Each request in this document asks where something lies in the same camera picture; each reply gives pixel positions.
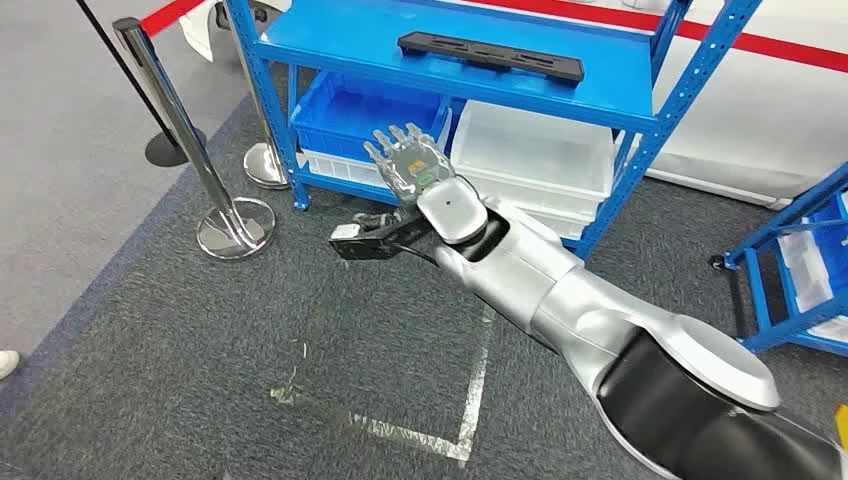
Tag long black plastic part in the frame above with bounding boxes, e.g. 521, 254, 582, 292
397, 31, 586, 84

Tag blue metal shelf rack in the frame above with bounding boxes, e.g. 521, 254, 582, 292
221, 0, 763, 261

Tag blue wheeled shelf rack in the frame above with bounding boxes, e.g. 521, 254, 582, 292
712, 162, 848, 359

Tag white translucent plastic bin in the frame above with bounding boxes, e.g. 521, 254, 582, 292
463, 188, 612, 242
450, 99, 617, 203

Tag blue plastic bin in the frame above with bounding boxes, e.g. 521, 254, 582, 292
289, 71, 453, 164

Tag red barrier belt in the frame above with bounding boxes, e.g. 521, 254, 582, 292
463, 0, 848, 74
139, 0, 208, 38

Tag small white plastic bin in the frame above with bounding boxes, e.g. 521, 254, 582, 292
778, 228, 848, 342

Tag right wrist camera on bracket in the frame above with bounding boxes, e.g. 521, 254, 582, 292
327, 210, 440, 268

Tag chrome stanchion post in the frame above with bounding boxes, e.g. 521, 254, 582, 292
225, 0, 294, 192
111, 17, 277, 262

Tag thin black stanchion post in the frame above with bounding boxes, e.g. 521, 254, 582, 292
74, 0, 209, 170

